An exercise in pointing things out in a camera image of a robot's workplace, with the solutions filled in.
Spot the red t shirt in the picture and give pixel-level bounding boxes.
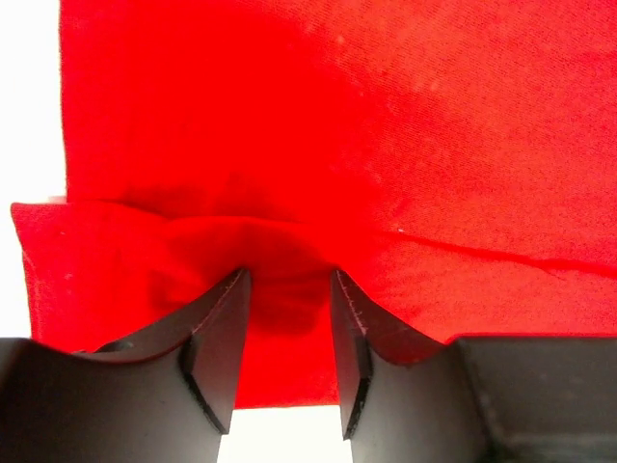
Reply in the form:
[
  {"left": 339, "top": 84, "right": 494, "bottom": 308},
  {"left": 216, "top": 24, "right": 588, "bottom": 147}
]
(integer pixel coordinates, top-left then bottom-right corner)
[{"left": 11, "top": 1, "right": 616, "bottom": 408}]

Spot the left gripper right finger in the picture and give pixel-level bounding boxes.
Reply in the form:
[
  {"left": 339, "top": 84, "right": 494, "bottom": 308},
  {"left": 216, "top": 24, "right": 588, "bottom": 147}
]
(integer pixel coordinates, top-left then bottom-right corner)
[{"left": 331, "top": 270, "right": 616, "bottom": 463}]

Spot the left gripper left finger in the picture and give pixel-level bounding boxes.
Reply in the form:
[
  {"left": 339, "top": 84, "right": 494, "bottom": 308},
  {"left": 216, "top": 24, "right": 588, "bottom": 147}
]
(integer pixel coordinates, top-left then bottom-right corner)
[{"left": 1, "top": 270, "right": 251, "bottom": 462}]

